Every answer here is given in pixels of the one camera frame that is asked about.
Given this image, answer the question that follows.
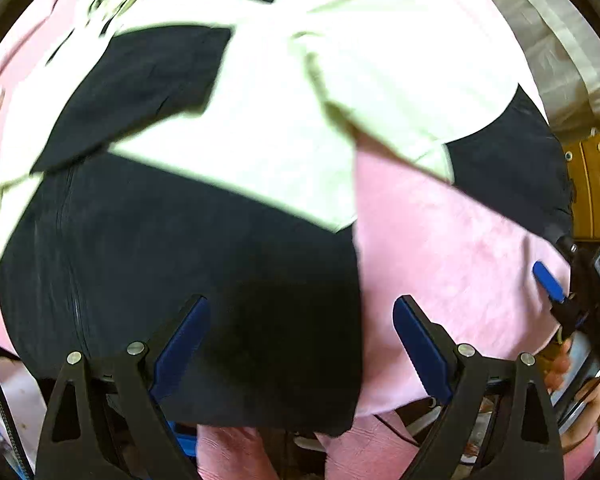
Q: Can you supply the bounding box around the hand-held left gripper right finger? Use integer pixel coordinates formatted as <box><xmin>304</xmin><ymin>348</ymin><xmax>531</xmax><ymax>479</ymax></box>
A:
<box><xmin>392</xmin><ymin>295</ymin><xmax>567</xmax><ymax>480</ymax></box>

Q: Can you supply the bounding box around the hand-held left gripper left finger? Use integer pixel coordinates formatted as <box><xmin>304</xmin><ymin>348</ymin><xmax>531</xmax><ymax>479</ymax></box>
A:
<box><xmin>34</xmin><ymin>295</ymin><xmax>212</xmax><ymax>480</ymax></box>

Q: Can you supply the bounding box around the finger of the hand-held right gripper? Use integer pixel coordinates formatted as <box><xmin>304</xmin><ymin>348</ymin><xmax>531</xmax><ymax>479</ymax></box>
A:
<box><xmin>532</xmin><ymin>261</ymin><xmax>583</xmax><ymax>338</ymax></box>
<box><xmin>554</xmin><ymin>232</ymin><xmax>581</xmax><ymax>262</ymax></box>

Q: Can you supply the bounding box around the black and pale green jacket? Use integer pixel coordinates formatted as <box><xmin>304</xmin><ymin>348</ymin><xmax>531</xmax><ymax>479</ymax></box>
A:
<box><xmin>0</xmin><ymin>0</ymin><xmax>577</xmax><ymax>437</ymax></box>

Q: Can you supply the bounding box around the person's right hand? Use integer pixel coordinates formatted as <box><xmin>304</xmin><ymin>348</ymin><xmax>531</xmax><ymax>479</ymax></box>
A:
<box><xmin>544</xmin><ymin>339</ymin><xmax>600</xmax><ymax>455</ymax></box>

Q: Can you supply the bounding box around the wooden cabinet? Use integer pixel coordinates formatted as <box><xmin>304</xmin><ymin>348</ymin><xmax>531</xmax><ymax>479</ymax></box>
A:
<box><xmin>562</xmin><ymin>130</ymin><xmax>600</xmax><ymax>241</ymax></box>

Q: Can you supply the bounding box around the pink bed blanket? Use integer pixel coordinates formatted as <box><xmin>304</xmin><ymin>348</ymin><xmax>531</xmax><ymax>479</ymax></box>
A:
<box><xmin>0</xmin><ymin>0</ymin><xmax>600</xmax><ymax>480</ymax></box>

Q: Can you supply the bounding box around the pale curtain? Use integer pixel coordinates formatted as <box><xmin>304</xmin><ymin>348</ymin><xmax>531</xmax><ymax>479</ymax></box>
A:
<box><xmin>462</xmin><ymin>0</ymin><xmax>600</xmax><ymax>133</ymax></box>

